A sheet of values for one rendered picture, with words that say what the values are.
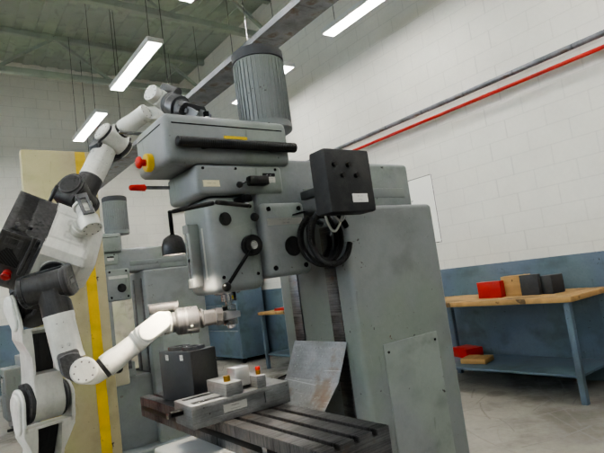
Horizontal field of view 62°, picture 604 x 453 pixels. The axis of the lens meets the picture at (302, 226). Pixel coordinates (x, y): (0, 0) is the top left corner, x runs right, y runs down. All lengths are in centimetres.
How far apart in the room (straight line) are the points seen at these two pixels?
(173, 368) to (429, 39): 541
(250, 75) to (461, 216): 452
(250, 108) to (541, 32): 435
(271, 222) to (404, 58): 535
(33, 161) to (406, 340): 244
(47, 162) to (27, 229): 168
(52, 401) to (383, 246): 132
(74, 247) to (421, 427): 137
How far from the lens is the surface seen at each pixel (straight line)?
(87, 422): 343
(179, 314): 171
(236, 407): 171
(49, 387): 211
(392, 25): 718
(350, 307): 182
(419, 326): 203
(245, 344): 909
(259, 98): 193
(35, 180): 342
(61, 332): 169
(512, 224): 583
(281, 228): 177
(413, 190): 659
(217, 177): 168
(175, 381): 213
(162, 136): 165
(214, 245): 165
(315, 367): 196
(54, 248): 179
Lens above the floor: 133
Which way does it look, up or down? 6 degrees up
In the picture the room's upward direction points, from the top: 8 degrees counter-clockwise
